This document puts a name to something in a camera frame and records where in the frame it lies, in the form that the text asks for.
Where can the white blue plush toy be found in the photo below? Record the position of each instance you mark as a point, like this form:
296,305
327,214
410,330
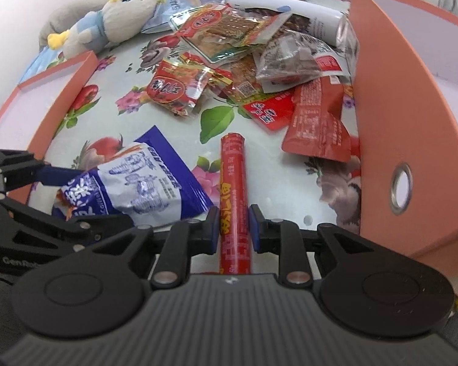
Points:
116,22

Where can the red spicy strip packet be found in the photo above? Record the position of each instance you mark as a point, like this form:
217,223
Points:
220,33

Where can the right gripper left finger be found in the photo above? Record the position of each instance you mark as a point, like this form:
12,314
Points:
176,247

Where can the small red packet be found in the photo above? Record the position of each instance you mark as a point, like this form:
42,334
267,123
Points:
272,114

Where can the red orange corn snack packet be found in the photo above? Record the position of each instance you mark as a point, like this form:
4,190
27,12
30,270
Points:
178,86

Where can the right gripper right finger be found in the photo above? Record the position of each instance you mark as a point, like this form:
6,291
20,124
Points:
282,238

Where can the floral fruit mat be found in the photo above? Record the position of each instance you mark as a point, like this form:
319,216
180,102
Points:
112,111

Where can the orange box lid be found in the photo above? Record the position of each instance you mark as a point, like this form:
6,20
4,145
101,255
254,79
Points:
32,113

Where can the blue white snack bag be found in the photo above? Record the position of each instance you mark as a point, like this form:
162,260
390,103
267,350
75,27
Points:
147,181

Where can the light blue bedsheet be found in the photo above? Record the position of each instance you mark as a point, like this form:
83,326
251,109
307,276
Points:
46,58

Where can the red sausage stick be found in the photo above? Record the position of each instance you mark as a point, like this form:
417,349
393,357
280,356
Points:
235,257

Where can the orange box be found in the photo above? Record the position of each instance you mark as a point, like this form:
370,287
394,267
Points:
406,92

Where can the dark brown snack packet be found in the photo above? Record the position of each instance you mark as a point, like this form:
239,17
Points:
294,58

